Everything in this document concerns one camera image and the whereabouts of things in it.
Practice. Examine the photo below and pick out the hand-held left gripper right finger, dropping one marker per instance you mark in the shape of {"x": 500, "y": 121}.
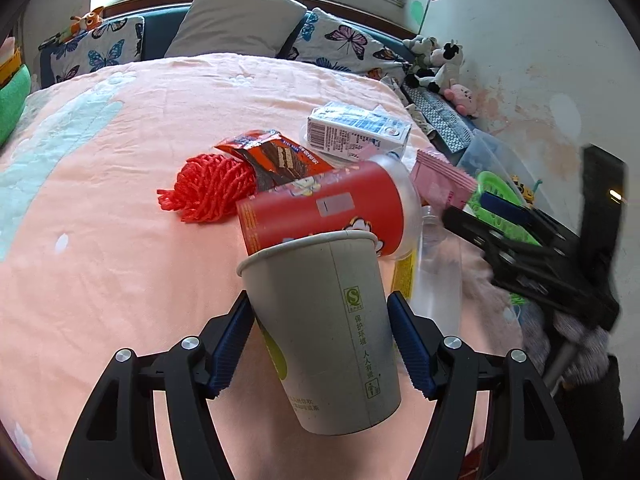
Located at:
{"x": 410, "y": 340}

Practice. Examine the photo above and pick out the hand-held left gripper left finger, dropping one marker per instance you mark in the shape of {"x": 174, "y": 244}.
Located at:
{"x": 230, "y": 350}

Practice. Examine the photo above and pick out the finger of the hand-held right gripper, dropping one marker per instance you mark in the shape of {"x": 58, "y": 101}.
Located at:
{"x": 505, "y": 207}
{"x": 480, "y": 232}

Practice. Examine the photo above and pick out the beige paper cup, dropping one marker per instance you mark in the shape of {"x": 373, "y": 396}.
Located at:
{"x": 325, "y": 320}

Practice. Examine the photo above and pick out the white and blue milk carton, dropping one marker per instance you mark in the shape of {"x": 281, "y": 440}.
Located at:
{"x": 345, "y": 130}

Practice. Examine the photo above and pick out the green plastic container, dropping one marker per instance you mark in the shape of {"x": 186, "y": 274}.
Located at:
{"x": 492, "y": 185}

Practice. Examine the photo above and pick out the small yellow toy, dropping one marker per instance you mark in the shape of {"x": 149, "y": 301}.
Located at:
{"x": 524, "y": 189}

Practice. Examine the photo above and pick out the clear plastic storage box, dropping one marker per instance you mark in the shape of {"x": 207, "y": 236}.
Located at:
{"x": 482, "y": 152}

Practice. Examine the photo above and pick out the clear plastic bottle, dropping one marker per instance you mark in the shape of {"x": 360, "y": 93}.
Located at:
{"x": 440, "y": 280}

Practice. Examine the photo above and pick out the yellow packet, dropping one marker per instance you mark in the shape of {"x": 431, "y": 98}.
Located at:
{"x": 404, "y": 275}

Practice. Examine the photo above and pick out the pink packet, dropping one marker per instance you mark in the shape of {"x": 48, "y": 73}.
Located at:
{"x": 440, "y": 175}

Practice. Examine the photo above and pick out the black and white patterned cloth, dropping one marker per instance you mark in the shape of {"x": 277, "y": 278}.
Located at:
{"x": 442, "y": 115}

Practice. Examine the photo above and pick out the pink plush toy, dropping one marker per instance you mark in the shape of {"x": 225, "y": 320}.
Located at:
{"x": 462, "y": 97}

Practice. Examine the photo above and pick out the grey fuzzy cloth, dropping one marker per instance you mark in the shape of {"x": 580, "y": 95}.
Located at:
{"x": 585, "y": 340}

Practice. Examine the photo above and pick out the pink blanket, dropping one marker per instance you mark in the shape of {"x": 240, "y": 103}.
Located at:
{"x": 125, "y": 240}

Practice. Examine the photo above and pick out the metal tube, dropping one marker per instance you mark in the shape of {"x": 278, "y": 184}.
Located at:
{"x": 562, "y": 365}

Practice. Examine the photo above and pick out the cow plush toy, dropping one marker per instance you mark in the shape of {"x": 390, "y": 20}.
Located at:
{"x": 442, "y": 65}

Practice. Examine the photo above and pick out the red canister with clear lid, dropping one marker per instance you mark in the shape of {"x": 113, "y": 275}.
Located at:
{"x": 320, "y": 205}

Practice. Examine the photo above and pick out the red foam mesh net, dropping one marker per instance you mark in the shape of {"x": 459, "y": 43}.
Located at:
{"x": 210, "y": 187}

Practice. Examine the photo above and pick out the grey and white plush toy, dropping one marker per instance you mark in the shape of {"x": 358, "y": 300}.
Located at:
{"x": 419, "y": 46}

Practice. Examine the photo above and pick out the chocolate wafer wrapper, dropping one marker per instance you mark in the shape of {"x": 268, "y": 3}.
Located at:
{"x": 280, "y": 157}

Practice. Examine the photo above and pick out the butterfly print pillow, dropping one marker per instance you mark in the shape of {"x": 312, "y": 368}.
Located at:
{"x": 100, "y": 47}
{"x": 345, "y": 42}

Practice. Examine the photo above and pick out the grey pillow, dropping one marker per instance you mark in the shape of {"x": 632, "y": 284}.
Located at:
{"x": 235, "y": 17}

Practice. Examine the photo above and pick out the green basket with toys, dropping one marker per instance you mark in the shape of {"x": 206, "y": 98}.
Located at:
{"x": 11, "y": 107}

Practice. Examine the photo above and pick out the blue padded headboard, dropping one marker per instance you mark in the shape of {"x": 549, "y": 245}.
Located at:
{"x": 162, "y": 30}

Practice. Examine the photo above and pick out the orange fox plush toy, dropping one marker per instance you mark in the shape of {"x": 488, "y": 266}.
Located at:
{"x": 85, "y": 20}

